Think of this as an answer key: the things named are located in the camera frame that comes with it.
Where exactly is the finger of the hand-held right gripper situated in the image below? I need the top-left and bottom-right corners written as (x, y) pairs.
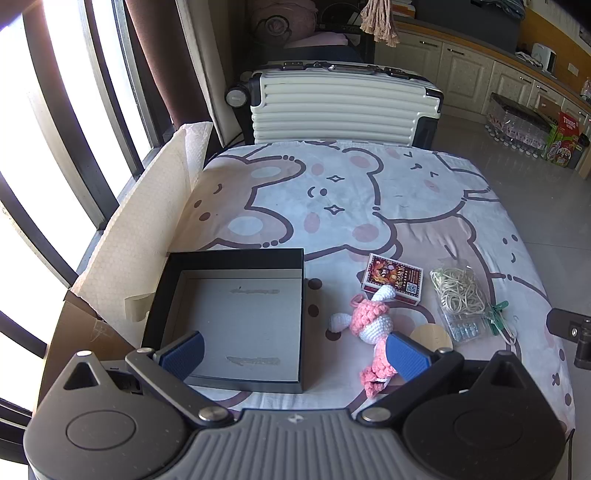
top-left (547, 308), bottom-right (591, 341)

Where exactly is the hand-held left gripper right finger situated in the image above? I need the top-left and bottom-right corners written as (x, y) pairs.
top-left (355, 332), bottom-right (539, 424)

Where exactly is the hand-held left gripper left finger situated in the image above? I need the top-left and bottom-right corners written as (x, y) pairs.
top-left (46, 330), bottom-right (235, 428)

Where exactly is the round cork coaster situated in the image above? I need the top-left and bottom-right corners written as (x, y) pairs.
top-left (410, 323), bottom-right (454, 352)

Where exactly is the pink white crochet doll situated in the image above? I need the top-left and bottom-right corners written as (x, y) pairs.
top-left (328, 285), bottom-right (411, 398)

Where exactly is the clear plastic case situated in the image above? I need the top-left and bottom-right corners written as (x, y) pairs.
top-left (441, 308), bottom-right (493, 343)

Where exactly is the black box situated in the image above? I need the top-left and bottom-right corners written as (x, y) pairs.
top-left (141, 248), bottom-right (305, 394)

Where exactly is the green clothespin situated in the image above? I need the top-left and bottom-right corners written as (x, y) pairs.
top-left (482, 300), bottom-right (509, 337)

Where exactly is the playing card box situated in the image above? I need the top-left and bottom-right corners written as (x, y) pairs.
top-left (361, 253), bottom-right (423, 306)

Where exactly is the bag of rubber bands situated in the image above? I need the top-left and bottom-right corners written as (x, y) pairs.
top-left (429, 258), bottom-right (490, 320)

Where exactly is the brown cardboard box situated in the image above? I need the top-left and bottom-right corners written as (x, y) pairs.
top-left (39, 288), bottom-right (139, 402)

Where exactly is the bear printed blanket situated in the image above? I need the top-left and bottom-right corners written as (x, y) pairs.
top-left (166, 138), bottom-right (577, 432)

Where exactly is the colourful carton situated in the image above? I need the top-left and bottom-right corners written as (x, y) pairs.
top-left (545, 111), bottom-right (583, 167)

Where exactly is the pack of water bottles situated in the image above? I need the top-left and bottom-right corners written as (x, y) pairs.
top-left (485, 92), bottom-right (559, 160)

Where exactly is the cream ribbed suitcase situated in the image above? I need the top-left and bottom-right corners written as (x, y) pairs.
top-left (225, 61), bottom-right (445, 149)

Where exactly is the white countertop appliance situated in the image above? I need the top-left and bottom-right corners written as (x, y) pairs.
top-left (531, 43), bottom-right (559, 73)

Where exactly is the cream cabinet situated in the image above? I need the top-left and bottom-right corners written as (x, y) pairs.
top-left (374, 21), bottom-right (591, 121)

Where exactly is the dark brown curtain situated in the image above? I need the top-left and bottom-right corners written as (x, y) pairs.
top-left (124, 0), bottom-right (185, 127)

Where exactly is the large dark box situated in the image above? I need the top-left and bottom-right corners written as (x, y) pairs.
top-left (411, 0), bottom-right (525, 54)

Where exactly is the pink cushion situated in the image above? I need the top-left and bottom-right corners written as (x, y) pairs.
top-left (284, 32), bottom-right (352, 49)

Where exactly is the dark window frame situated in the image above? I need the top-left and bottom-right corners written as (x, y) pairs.
top-left (0, 0), bottom-right (160, 462)

